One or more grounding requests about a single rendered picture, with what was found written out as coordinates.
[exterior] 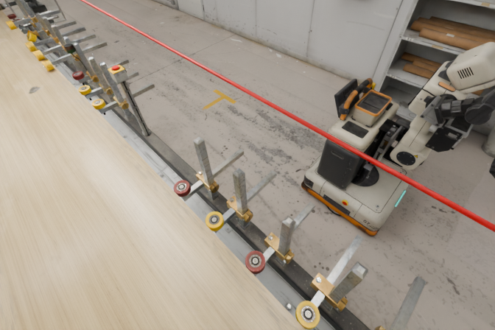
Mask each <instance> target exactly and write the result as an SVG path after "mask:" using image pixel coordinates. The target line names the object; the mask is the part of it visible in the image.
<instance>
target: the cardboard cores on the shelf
mask: <svg viewBox="0 0 495 330"><path fill-rule="evenodd" d="M410 29H412V30H415V31H419V32H420V34H419V37H422V38H427V39H430V40H433V41H437V42H440V43H444V44H448V45H450V46H455V47H458V48H461V49H465V50H469V49H473V48H475V47H477V46H481V45H483V44H485V43H488V42H494V43H495V31H493V30H489V29H483V28H480V27H474V26H471V25H468V24H462V23H458V22H455V21H450V20H446V19H442V18H437V17H434V16H431V18H430V19H427V18H422V17H419V18H418V20H414V22H413V23H412V26H411V28H410ZM401 59H404V60H408V61H410V62H412V64H410V63H406V64H405V66H404V68H403V71H407V72H409V73H412V74H416V75H418V76H421V77H425V78H427V79H430V77H431V76H432V75H433V74H434V73H435V72H436V71H437V69H438V68H439V67H440V66H442V65H443V64H441V63H437V62H435V61H432V60H428V59H425V58H422V57H419V56H416V55H412V54H410V53H407V52H405V53H404V54H403V55H402V56H401ZM484 90H485V89H482V90H479V91H475V92H472V93H473V94H476V95H480V94H481V93H482V92H483V91H484Z"/></svg>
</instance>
